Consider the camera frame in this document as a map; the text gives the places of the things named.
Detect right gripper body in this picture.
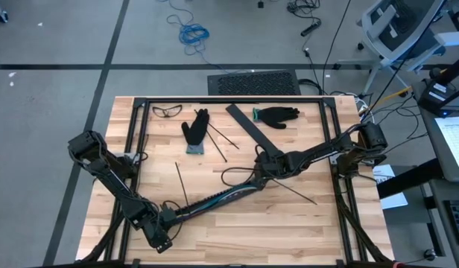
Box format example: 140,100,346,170
254,150,290,179

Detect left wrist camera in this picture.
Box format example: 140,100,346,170
149,226,174,251

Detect black desk leg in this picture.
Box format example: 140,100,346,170
376,158,445,200

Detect white printed sheet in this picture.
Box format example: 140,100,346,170
434,115,459,184

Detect clear safety glasses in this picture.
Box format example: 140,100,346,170
151,104,183,119

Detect white paper sheet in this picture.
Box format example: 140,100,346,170
371,163,409,211

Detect long black taut cable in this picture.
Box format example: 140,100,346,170
365,0,447,115

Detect black keyboard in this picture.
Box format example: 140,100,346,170
443,200,459,246

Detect black glove green cuff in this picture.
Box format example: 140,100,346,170
252,106,301,130
180,108,211,156

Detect black box white labels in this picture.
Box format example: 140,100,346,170
418,79,456,115

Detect black slotted cable duct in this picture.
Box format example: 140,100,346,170
175,181,268,221

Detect green cable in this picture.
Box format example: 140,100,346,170
188,188,255,216

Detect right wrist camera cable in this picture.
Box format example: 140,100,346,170
220,144,268,188

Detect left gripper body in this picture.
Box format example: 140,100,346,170
151,208,178,234

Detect grey office chair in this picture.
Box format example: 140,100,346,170
335,0,459,96

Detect black duct cover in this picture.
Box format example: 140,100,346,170
225,103,285,157

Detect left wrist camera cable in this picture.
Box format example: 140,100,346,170
160,200,185,242

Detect blue coiled floor cable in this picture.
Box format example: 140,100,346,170
165,0,230,71

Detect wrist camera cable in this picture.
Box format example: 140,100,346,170
160,200,185,242
220,144,268,188

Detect black floor cable bundle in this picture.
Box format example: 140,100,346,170
287,0,323,38

